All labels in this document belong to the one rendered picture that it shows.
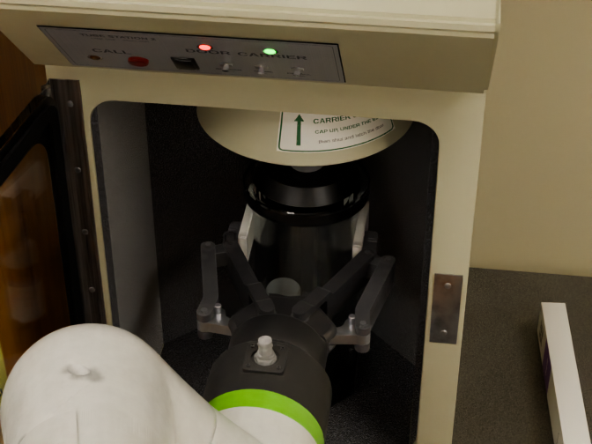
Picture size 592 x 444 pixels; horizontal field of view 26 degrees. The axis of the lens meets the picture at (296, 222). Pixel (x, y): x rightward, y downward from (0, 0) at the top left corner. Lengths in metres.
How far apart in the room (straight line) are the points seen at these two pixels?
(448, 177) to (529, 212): 0.55
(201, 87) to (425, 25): 0.23
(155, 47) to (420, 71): 0.17
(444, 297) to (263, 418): 0.22
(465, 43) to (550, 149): 0.68
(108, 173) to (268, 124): 0.13
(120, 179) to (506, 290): 0.57
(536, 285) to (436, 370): 0.44
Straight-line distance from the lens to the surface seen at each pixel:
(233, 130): 0.99
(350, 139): 0.97
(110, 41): 0.84
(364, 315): 1.00
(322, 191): 1.05
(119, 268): 1.07
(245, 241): 1.08
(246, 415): 0.86
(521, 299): 1.46
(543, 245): 1.52
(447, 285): 1.01
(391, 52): 0.81
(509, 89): 1.41
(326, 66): 0.84
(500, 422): 1.31
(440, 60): 0.81
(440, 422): 1.11
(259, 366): 0.90
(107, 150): 1.00
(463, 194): 0.96
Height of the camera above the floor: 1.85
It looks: 36 degrees down
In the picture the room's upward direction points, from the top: straight up
